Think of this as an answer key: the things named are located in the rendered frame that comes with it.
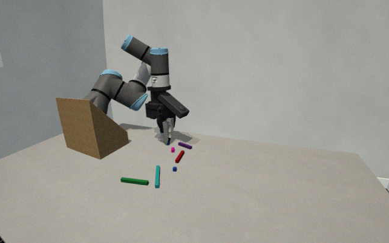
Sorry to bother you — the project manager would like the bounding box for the purple rod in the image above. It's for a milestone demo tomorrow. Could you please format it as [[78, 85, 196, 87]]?
[[178, 142, 192, 149]]

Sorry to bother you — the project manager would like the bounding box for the red rod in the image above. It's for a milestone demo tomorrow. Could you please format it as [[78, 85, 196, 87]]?
[[175, 151, 185, 163]]

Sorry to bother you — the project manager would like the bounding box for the turquoise rod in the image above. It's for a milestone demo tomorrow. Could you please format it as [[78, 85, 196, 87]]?
[[155, 165, 160, 188]]

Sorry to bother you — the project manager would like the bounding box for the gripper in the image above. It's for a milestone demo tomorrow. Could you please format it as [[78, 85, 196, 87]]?
[[145, 85, 176, 145]]

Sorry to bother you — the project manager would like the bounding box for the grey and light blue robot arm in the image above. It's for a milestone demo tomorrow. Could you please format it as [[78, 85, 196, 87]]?
[[83, 35, 189, 118]]

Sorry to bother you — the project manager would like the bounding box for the green rod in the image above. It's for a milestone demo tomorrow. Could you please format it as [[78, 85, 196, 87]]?
[[120, 177, 149, 186]]

